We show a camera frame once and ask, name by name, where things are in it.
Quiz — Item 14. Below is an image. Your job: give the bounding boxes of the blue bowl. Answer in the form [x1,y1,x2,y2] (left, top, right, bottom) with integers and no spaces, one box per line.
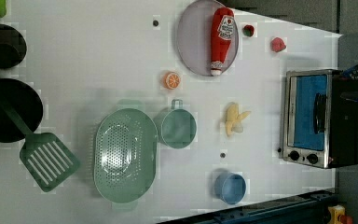
[214,172,246,204]

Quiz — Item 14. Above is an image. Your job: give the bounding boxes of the silver toaster oven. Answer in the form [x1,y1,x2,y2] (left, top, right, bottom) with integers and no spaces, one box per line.
[282,69,358,169]

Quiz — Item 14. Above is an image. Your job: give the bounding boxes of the green oval colander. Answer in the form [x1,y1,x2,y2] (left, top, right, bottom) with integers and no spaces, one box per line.
[93,108,158,203]

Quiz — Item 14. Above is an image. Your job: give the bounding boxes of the green mug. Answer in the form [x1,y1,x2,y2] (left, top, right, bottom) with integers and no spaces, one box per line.
[153,99,197,149]

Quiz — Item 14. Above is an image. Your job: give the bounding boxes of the black cylindrical cup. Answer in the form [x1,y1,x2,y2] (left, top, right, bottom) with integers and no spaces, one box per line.
[0,24,27,69]

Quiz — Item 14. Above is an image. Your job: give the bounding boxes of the orange slice toy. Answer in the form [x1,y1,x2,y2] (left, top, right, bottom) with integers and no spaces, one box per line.
[162,72,181,90]

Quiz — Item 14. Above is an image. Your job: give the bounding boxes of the red plush ketchup bottle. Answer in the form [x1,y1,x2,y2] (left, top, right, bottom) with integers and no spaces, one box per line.
[211,7,234,76]

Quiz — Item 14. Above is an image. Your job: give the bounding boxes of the yellow red toy block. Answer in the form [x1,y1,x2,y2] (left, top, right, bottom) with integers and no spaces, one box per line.
[328,205,353,224]

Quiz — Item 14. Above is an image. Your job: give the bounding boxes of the green slotted spatula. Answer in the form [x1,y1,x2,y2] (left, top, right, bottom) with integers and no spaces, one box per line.
[0,93,80,192]

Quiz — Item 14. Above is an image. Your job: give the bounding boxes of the grey round plate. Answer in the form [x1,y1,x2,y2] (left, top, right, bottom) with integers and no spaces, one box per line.
[176,0,239,77]

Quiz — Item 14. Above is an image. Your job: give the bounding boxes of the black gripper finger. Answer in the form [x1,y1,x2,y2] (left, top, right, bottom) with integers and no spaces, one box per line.
[340,91,358,103]

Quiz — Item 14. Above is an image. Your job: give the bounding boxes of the pink plush strawberry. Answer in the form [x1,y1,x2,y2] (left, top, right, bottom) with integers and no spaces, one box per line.
[271,37,286,52]

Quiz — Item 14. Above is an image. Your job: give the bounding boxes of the yellow plush peeled banana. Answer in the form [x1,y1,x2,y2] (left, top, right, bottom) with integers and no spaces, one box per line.
[225,103,251,137]

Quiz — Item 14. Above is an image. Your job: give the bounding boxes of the black frying pan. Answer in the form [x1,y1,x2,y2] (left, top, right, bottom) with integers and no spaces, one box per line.
[0,78,43,143]

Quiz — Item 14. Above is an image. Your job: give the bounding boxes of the red green plush tomato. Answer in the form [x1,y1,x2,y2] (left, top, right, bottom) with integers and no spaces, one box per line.
[242,24,255,37]

